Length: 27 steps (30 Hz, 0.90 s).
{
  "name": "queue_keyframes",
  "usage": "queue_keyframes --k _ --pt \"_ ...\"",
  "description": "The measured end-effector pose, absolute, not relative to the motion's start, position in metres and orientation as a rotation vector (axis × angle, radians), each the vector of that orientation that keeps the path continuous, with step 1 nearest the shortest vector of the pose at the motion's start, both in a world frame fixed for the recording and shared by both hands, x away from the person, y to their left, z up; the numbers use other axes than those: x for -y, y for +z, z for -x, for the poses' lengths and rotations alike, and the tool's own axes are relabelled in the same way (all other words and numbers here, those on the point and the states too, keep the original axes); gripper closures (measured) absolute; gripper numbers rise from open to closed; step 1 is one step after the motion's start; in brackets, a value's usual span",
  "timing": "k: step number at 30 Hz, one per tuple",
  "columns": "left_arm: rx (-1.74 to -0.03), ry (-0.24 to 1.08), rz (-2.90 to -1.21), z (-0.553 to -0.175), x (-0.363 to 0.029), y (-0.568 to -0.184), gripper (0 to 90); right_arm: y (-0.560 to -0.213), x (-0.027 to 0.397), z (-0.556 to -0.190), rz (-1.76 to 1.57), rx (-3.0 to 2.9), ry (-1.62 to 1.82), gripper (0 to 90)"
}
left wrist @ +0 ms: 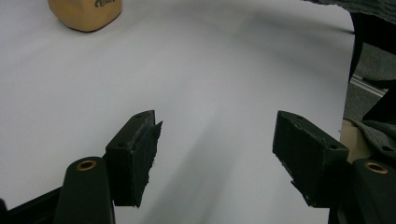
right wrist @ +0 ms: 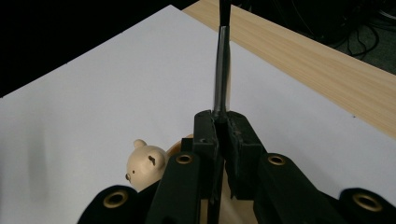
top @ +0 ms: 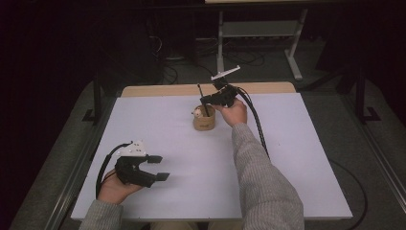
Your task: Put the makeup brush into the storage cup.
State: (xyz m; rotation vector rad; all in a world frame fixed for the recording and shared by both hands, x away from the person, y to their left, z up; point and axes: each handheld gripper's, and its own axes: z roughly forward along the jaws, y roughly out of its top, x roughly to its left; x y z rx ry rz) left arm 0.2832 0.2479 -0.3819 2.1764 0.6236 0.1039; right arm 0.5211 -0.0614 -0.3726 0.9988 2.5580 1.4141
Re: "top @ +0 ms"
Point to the person's left hand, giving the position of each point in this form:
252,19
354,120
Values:
113,191

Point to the person's right leg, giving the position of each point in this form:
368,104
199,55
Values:
225,225

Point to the small white animal figure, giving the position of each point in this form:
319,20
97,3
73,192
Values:
197,112

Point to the black metal stand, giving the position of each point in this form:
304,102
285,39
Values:
97,96
360,96

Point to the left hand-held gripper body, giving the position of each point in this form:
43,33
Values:
130,171

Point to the metal floor rail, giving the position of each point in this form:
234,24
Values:
73,182
379,153

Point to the wooden table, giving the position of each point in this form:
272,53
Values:
159,90

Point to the person's left leg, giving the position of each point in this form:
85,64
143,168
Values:
174,226

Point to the black pen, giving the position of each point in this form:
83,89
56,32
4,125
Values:
201,94

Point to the round wooden pen holder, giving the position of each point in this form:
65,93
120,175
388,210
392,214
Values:
204,123

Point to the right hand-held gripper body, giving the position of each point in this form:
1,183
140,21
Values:
226,94

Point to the white table board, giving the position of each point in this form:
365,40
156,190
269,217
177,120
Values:
198,191

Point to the person's leg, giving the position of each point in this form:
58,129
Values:
174,226
225,225

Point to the white metal desk frame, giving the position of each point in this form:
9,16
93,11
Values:
255,28

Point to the person's right hand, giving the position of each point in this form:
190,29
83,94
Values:
234,113

